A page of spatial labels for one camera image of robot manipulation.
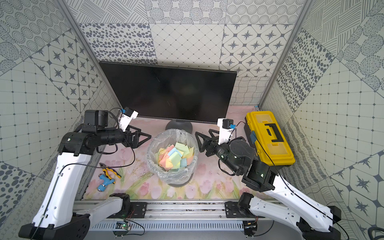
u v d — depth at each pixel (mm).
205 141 498
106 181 816
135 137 546
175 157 718
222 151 495
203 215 732
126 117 563
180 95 989
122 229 701
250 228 720
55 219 352
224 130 495
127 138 544
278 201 437
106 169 859
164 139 729
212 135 606
